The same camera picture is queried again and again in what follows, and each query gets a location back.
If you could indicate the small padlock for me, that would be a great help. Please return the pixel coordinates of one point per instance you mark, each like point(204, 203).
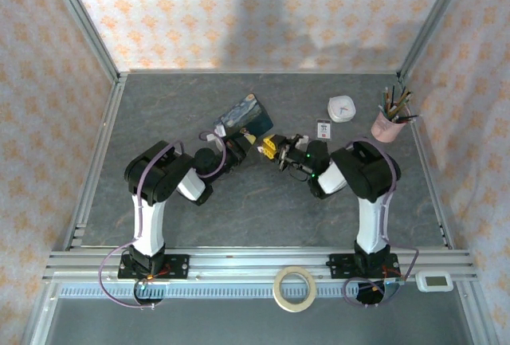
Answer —
point(267, 146)

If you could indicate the starry night painted tin box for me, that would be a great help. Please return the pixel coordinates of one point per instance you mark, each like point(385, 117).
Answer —
point(247, 116)

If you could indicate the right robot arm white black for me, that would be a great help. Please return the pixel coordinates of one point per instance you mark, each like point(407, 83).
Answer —
point(372, 221)

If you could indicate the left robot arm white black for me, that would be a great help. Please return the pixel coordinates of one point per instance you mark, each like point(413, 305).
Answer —
point(147, 225)

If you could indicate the small badge card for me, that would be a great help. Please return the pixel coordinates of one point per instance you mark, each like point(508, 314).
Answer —
point(324, 130)

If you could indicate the white square desk clock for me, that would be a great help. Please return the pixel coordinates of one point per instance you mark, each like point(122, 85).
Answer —
point(342, 109)

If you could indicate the pink pencil cup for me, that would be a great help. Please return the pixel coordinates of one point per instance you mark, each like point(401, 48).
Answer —
point(383, 126)

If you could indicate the green pencil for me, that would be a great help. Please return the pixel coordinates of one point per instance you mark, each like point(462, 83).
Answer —
point(391, 98)

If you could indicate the black pencil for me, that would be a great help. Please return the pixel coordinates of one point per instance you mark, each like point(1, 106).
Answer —
point(410, 116)

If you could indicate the yellow pencil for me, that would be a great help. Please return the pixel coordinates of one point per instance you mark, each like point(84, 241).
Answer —
point(402, 100)

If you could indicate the masking tape roll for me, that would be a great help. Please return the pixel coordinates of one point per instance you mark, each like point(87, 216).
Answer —
point(279, 297)

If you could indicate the white digital display device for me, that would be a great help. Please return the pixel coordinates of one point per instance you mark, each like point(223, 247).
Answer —
point(434, 281)

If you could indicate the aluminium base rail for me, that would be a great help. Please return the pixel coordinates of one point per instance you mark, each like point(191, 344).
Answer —
point(247, 261)

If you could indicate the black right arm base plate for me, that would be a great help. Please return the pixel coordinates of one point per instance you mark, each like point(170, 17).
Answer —
point(342, 267)

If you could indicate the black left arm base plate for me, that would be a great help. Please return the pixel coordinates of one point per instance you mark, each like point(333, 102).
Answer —
point(177, 267)

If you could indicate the aluminium side rail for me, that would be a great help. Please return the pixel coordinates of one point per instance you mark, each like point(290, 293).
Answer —
point(99, 154)
point(430, 177)

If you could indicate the aluminium frame post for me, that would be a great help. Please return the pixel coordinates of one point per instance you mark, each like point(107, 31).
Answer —
point(434, 18)
point(83, 22)

